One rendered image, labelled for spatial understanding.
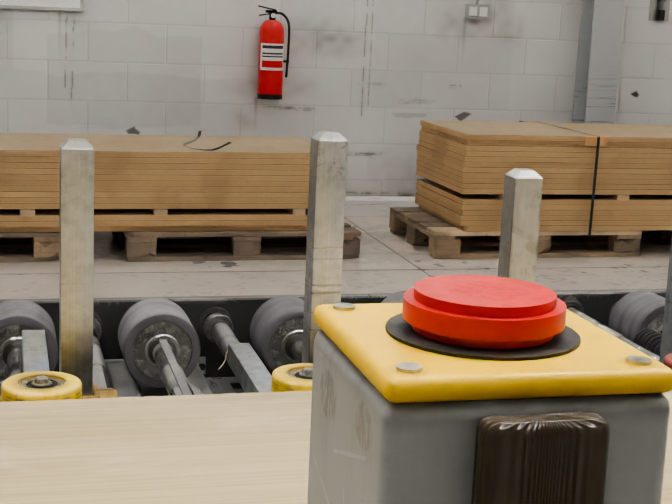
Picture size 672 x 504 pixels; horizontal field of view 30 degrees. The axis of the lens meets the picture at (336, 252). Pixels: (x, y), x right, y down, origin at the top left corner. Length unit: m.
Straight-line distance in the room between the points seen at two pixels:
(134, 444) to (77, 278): 0.29
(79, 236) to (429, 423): 1.12
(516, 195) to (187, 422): 0.50
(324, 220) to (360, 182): 6.38
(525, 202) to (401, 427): 1.23
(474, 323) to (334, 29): 7.38
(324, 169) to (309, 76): 6.24
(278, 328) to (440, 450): 1.56
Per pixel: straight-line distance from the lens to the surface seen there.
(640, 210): 7.06
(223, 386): 1.94
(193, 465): 1.11
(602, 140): 6.86
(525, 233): 1.50
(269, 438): 1.18
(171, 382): 1.63
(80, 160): 1.37
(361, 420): 0.29
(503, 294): 0.31
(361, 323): 0.32
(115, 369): 1.93
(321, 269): 1.43
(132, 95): 7.48
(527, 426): 0.28
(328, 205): 1.42
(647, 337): 1.98
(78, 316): 1.40
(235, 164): 6.29
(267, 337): 1.84
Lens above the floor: 1.30
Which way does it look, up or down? 11 degrees down
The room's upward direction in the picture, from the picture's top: 3 degrees clockwise
